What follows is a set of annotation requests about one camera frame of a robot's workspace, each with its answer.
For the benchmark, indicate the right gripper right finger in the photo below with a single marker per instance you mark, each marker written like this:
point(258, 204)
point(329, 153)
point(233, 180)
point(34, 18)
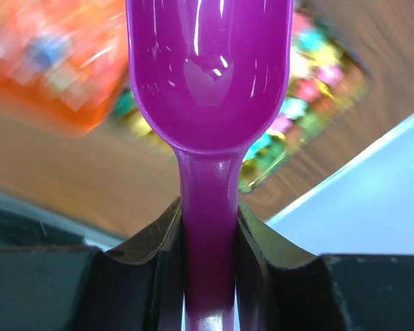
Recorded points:
point(281, 286)

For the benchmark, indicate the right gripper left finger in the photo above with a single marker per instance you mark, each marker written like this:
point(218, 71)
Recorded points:
point(135, 285)

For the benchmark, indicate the star candy tin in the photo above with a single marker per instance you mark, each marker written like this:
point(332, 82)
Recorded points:
point(323, 80)

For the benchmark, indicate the purple plastic scoop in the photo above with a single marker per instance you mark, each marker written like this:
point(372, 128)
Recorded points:
point(209, 77)

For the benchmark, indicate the orange plastic candy box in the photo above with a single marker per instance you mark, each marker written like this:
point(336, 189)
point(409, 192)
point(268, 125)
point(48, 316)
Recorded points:
point(63, 64)

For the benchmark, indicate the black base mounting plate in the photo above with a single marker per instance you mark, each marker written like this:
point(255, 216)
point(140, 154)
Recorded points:
point(24, 224)

